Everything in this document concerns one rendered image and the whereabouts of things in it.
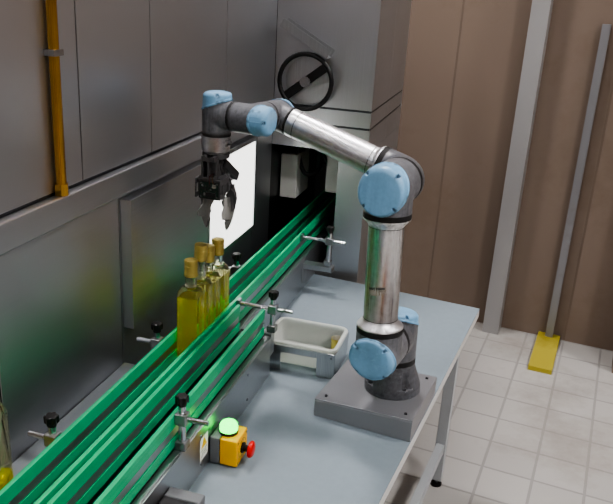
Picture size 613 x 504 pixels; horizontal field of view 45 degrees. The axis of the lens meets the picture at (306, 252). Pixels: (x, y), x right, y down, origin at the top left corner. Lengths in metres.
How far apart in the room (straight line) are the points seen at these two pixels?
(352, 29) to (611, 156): 1.88
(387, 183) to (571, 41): 2.54
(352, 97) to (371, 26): 0.26
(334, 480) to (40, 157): 0.97
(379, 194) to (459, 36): 2.57
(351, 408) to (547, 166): 2.51
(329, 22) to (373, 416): 1.44
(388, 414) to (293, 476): 0.31
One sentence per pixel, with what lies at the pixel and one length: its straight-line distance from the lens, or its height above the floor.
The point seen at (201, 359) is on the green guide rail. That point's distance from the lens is 1.93.
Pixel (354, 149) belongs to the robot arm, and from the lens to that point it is 1.89.
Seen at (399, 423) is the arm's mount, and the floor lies 0.80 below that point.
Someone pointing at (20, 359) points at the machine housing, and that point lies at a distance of 1.62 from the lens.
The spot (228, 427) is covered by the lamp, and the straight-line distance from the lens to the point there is 1.80.
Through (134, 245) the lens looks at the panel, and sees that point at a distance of 1.88.
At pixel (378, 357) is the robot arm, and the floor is 0.99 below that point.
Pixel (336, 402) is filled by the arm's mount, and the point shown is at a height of 0.81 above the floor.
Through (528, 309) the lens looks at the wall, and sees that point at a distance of 4.46.
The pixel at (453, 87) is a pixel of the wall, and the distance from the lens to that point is 4.23.
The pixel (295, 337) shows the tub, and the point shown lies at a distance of 2.36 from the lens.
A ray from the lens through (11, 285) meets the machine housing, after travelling 1.55.
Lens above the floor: 1.84
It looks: 20 degrees down
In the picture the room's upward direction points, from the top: 3 degrees clockwise
